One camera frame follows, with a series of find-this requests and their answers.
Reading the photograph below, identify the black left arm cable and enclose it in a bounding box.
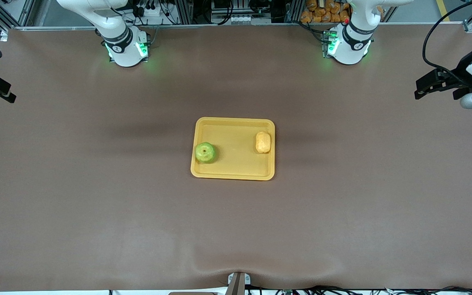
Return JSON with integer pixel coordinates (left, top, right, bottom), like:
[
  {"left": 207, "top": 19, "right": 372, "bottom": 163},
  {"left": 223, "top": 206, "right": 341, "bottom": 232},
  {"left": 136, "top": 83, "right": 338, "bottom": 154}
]
[{"left": 422, "top": 0, "right": 472, "bottom": 77}]

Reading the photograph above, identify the aluminium table frame rail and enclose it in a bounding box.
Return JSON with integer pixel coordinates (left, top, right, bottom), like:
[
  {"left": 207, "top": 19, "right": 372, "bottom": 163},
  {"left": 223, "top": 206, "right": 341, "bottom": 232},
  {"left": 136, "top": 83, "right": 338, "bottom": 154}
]
[{"left": 0, "top": 22, "right": 472, "bottom": 32}]

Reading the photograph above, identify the pile of orange items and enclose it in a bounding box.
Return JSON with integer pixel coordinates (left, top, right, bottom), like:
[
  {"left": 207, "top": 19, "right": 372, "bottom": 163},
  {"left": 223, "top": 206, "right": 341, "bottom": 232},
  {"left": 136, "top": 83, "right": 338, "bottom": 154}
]
[{"left": 300, "top": 0, "right": 351, "bottom": 23}]

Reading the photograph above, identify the green apple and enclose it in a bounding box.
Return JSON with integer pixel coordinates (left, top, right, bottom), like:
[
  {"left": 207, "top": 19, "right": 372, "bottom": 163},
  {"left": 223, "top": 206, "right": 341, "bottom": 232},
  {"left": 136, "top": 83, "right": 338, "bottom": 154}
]
[{"left": 195, "top": 142, "right": 217, "bottom": 164}]

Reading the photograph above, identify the brown table mat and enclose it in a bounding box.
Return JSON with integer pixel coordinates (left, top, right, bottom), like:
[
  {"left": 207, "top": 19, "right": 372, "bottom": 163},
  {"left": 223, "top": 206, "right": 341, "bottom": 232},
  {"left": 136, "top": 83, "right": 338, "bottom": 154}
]
[{"left": 0, "top": 25, "right": 472, "bottom": 292}]

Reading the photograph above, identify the white power strip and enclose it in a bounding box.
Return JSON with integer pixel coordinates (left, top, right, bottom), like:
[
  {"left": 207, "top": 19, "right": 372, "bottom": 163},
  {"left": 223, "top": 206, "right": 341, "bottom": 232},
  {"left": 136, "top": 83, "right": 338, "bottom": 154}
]
[{"left": 132, "top": 0, "right": 171, "bottom": 17}]

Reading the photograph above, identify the metal table clamp bracket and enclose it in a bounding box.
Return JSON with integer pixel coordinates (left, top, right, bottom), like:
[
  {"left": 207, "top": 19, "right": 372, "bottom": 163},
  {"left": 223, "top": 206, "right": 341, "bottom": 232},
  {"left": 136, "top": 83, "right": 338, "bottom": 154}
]
[{"left": 227, "top": 272, "right": 251, "bottom": 295}]

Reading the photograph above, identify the white connector block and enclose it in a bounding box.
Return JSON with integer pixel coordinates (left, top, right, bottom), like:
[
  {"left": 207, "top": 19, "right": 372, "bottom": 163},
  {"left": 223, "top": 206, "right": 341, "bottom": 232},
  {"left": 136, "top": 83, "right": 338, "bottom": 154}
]
[{"left": 230, "top": 14, "right": 257, "bottom": 25}]

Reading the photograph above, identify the yellow plastic tray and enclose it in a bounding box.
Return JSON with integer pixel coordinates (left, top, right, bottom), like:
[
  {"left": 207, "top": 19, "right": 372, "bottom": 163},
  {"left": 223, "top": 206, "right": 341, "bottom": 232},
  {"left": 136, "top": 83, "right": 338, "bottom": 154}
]
[{"left": 191, "top": 117, "right": 276, "bottom": 181}]

